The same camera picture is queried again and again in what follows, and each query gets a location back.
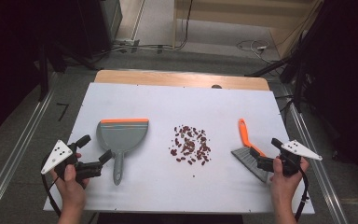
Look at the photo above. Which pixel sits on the pile of red beans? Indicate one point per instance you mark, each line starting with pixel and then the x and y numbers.
pixel 190 145

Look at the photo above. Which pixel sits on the grey power strip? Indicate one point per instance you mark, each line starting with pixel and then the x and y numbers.
pixel 127 43

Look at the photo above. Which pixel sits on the dark cabinet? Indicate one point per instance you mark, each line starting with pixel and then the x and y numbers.
pixel 99 25

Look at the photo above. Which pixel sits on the grey dustpan with orange edge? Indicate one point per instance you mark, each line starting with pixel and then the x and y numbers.
pixel 122 137

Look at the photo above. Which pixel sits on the aluminium floor rail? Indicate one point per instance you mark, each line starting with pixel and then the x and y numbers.
pixel 15 154
pixel 321 186

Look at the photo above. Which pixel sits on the black stand leg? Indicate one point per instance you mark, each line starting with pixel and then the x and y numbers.
pixel 268 67

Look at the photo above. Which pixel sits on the person's left hand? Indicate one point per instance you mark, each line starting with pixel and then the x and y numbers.
pixel 73 193

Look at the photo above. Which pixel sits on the white board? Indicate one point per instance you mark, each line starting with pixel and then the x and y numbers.
pixel 167 102

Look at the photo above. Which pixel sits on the person's right hand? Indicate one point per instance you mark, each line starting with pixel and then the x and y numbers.
pixel 281 186

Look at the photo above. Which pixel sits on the light wooden furniture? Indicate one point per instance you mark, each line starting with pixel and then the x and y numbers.
pixel 245 18

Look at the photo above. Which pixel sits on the black stand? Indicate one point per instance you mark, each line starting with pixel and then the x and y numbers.
pixel 43 71

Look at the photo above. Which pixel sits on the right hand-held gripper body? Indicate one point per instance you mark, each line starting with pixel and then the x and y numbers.
pixel 292 163

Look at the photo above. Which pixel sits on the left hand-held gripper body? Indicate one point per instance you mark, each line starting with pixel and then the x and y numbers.
pixel 57 154

